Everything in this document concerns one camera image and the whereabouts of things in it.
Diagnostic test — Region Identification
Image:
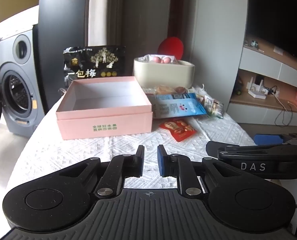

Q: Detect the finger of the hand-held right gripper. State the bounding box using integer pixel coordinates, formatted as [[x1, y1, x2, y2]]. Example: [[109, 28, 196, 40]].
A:
[[253, 132, 297, 146], [206, 141, 242, 160]]

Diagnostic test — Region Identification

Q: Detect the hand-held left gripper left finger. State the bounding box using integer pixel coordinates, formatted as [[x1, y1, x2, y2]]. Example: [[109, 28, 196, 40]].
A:
[[60, 145, 145, 199]]

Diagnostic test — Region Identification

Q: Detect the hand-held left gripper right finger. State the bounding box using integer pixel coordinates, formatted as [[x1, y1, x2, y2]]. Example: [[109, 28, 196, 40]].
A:
[[157, 144, 239, 197]]

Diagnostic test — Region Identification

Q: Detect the red snack packet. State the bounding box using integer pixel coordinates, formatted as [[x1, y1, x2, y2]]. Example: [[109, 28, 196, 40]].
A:
[[159, 118, 198, 142]]

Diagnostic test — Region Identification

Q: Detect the pink cardboard box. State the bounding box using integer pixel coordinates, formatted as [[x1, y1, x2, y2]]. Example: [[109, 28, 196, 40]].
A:
[[55, 76, 153, 140]]

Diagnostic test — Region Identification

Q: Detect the blue snack packet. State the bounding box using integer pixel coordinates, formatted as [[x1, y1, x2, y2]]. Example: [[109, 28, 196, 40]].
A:
[[148, 93, 208, 119]]

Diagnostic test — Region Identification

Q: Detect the white wooden shelf cabinet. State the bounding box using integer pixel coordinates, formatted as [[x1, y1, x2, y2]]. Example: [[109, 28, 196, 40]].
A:
[[226, 39, 297, 128]]

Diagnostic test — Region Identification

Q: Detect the clear nut snack packet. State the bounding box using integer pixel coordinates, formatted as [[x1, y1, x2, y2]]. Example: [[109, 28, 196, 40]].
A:
[[196, 94, 224, 119]]

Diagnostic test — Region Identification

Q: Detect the white router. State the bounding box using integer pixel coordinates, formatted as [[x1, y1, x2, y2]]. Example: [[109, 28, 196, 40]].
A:
[[248, 79, 269, 100]]

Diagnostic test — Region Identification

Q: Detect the white textured tablecloth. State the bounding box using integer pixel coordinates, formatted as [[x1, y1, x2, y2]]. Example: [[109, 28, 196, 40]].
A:
[[7, 85, 257, 207]]

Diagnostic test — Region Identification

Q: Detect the cream oval container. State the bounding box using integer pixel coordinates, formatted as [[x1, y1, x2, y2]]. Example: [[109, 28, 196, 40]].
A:
[[133, 57, 196, 90]]

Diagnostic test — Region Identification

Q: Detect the white paper liner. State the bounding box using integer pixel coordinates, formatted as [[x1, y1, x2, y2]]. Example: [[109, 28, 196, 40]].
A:
[[138, 54, 180, 63]]

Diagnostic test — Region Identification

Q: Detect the black snack bag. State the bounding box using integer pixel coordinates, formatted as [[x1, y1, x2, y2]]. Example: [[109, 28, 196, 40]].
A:
[[63, 45, 126, 91]]

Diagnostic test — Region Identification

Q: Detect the red round paddle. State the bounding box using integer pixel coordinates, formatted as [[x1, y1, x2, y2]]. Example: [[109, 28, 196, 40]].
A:
[[158, 37, 184, 60]]

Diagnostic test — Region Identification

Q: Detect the black television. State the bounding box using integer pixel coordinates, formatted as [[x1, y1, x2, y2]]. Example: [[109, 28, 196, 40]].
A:
[[246, 0, 297, 66]]

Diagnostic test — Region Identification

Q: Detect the grey washing machine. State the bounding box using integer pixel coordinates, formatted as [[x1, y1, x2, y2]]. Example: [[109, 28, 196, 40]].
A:
[[0, 27, 48, 138]]

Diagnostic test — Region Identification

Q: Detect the thin cable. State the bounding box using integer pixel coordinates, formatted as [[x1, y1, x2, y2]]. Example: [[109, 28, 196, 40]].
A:
[[274, 97, 297, 127]]

